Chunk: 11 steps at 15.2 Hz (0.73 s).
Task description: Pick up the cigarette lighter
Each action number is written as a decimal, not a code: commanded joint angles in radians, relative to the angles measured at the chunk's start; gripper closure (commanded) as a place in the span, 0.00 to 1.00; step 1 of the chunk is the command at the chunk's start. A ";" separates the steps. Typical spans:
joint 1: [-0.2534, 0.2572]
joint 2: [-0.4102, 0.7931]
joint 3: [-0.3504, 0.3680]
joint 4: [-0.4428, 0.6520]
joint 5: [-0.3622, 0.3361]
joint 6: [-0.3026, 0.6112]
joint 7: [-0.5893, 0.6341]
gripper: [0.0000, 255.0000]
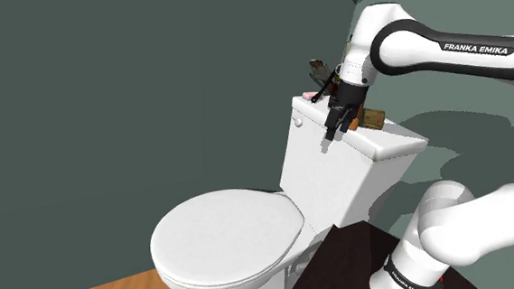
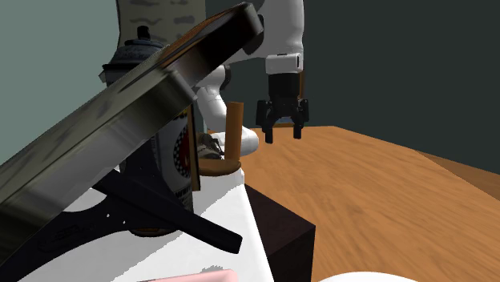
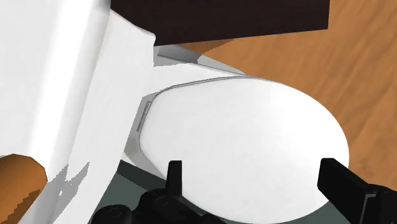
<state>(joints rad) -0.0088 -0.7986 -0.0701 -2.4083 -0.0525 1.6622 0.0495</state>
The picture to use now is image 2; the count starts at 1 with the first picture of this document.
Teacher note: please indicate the pink flat thing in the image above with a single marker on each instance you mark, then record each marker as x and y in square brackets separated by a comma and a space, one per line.
[203, 276]

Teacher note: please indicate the wooden post on round base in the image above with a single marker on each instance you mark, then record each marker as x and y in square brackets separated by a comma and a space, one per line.
[233, 129]

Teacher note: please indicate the spray can with white label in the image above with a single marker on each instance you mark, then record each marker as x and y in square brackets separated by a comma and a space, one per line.
[175, 156]

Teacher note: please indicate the dark robot stand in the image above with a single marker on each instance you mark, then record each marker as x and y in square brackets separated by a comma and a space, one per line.
[289, 250]

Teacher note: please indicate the white round dish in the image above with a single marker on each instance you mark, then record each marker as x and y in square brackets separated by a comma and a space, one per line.
[367, 277]

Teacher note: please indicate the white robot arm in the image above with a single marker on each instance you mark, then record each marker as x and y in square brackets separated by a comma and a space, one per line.
[285, 27]

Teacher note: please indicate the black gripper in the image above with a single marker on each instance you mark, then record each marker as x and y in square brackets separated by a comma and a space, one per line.
[284, 91]

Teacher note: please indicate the grey flat tablet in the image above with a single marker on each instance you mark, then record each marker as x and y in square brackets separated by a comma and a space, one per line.
[97, 129]

